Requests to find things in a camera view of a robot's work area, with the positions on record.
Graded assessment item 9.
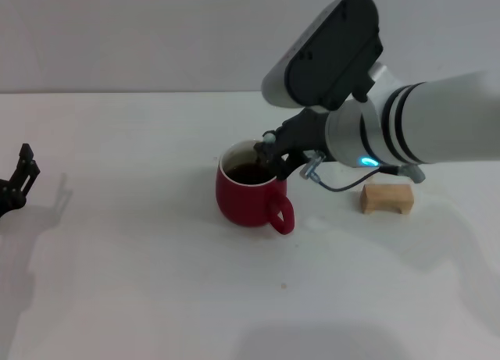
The light wooden spoon rest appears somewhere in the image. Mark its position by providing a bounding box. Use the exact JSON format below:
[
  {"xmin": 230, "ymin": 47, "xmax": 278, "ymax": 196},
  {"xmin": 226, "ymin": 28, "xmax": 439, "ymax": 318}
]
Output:
[{"xmin": 359, "ymin": 183, "xmax": 415, "ymax": 216}]

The grey wrist cable with connector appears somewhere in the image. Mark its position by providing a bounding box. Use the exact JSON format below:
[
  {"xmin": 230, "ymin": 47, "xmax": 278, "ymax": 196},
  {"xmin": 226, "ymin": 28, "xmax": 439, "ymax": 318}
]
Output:
[{"xmin": 298, "ymin": 150, "xmax": 427, "ymax": 193}]

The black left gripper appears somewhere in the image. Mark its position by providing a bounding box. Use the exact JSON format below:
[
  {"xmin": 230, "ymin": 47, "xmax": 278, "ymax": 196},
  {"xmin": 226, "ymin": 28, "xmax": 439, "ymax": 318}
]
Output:
[{"xmin": 0, "ymin": 142, "xmax": 41, "ymax": 221}]

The red ceramic coffee cup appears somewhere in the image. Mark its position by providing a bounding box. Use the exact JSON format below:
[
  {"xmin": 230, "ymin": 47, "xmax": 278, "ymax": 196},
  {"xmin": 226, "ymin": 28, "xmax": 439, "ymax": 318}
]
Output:
[{"xmin": 215, "ymin": 140, "xmax": 296, "ymax": 236}]

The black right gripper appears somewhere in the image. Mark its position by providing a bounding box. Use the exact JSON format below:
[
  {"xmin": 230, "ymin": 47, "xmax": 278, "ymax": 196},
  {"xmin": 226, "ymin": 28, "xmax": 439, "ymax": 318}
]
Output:
[{"xmin": 253, "ymin": 109, "xmax": 334, "ymax": 181}]

